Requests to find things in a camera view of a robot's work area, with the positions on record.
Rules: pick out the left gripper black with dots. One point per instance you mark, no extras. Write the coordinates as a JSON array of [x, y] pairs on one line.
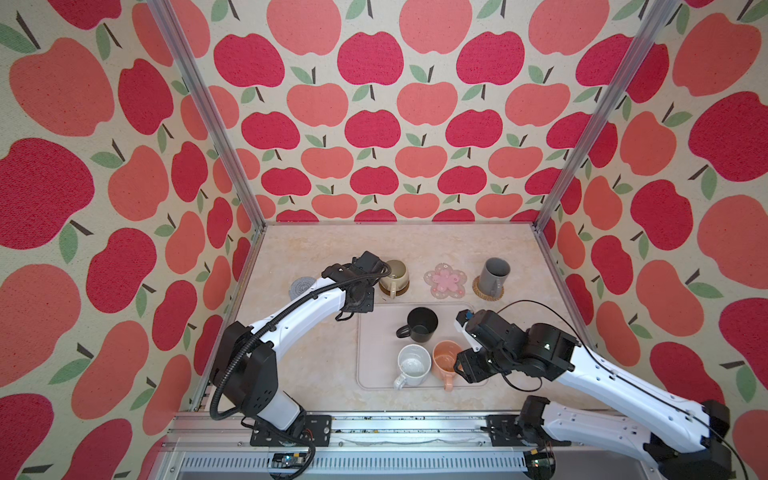
[[369, 306]]

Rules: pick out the right aluminium corner post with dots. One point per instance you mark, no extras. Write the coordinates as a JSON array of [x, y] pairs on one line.
[[651, 26]]

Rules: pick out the woven rattan round coaster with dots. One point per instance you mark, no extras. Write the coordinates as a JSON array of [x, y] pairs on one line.
[[482, 295]]

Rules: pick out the brown wooden round coaster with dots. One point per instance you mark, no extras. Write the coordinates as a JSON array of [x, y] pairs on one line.
[[394, 294]]

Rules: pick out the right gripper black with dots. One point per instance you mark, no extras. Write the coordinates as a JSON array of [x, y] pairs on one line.
[[465, 369]]

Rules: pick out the white mug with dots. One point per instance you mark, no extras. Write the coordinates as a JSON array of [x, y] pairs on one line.
[[414, 363]]

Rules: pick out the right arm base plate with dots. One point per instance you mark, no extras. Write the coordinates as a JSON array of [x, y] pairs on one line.
[[508, 430]]

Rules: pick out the peach pink mug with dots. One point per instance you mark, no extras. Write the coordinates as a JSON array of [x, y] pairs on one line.
[[444, 356]]

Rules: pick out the aluminium corner post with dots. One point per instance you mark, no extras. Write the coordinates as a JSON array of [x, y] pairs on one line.
[[651, 26], [173, 34]]

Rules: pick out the black mug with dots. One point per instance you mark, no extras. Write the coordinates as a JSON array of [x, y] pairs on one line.
[[422, 322]]

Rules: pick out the left aluminium corner post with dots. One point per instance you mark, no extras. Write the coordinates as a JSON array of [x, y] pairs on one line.
[[173, 34]]

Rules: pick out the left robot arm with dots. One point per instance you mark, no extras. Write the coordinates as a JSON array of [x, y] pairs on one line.
[[245, 367]]

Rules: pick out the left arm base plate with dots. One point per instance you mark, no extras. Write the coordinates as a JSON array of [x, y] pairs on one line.
[[306, 428]]

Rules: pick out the beige mug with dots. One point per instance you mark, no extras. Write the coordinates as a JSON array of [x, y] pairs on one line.
[[398, 277]]

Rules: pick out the aluminium front rail frame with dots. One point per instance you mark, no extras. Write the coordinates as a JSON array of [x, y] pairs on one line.
[[376, 445]]

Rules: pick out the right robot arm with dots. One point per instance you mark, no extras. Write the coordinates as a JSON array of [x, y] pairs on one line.
[[681, 438]]

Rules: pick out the clear plastic tray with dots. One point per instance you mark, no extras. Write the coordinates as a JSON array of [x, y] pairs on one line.
[[378, 347]]

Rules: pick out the grey mug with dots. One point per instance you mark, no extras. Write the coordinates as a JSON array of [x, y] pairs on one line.
[[493, 275]]

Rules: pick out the grey round coaster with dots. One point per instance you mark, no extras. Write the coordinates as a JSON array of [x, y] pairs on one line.
[[300, 286]]

